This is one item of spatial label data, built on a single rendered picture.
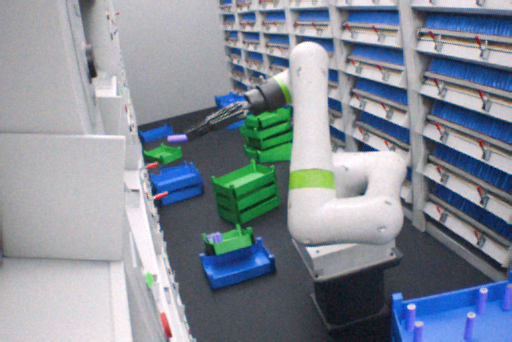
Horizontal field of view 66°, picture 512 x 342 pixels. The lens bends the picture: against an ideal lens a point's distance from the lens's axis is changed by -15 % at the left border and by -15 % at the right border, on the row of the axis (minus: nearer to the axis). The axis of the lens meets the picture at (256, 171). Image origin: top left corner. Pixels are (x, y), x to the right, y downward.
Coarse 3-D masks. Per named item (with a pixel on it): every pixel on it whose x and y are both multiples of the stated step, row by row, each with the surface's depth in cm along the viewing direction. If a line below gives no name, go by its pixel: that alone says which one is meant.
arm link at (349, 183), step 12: (336, 156) 146; (348, 156) 144; (360, 156) 143; (336, 168) 142; (348, 168) 141; (360, 168) 140; (336, 180) 143; (348, 180) 142; (360, 180) 141; (336, 192) 145; (348, 192) 145; (360, 192) 145
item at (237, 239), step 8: (232, 232) 234; (240, 232) 233; (248, 232) 205; (208, 240) 202; (224, 240) 232; (232, 240) 204; (240, 240) 204; (248, 240) 205; (208, 248) 213; (216, 248) 202; (224, 248) 203; (232, 248) 203; (240, 248) 204
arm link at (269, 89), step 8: (264, 80) 130; (272, 80) 129; (256, 88) 133; (264, 88) 128; (272, 88) 128; (280, 88) 128; (264, 96) 128; (272, 96) 128; (280, 96) 129; (272, 104) 129; (280, 104) 130
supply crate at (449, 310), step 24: (480, 288) 87; (504, 288) 87; (432, 312) 89; (456, 312) 88; (504, 312) 84; (408, 336) 85; (432, 336) 83; (456, 336) 81; (480, 336) 79; (504, 336) 77
